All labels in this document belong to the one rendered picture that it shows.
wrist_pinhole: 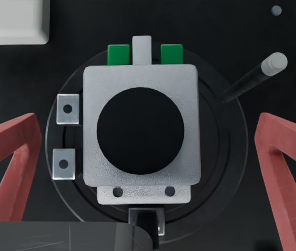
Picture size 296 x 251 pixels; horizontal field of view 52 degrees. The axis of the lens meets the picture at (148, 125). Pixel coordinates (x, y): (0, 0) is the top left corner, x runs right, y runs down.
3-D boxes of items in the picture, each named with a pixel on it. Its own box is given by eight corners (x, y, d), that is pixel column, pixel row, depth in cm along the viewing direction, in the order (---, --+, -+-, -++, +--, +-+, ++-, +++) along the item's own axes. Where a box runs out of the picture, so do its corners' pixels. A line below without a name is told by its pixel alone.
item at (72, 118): (84, 126, 21) (78, 124, 19) (62, 126, 21) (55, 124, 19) (84, 97, 21) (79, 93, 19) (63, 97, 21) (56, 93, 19)
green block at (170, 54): (175, 85, 21) (183, 65, 16) (157, 85, 21) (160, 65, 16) (175, 68, 21) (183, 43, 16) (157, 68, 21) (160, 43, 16)
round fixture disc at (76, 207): (242, 236, 22) (252, 245, 20) (51, 237, 22) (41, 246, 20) (237, 49, 23) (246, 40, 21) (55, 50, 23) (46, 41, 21)
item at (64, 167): (80, 178, 20) (75, 180, 19) (58, 178, 20) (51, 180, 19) (80, 148, 21) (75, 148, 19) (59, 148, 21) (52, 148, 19)
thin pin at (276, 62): (231, 102, 21) (289, 70, 12) (220, 102, 21) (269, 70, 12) (231, 90, 21) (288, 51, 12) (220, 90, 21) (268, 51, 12)
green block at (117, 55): (134, 85, 21) (129, 65, 16) (117, 85, 21) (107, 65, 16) (134, 68, 21) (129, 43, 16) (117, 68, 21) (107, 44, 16)
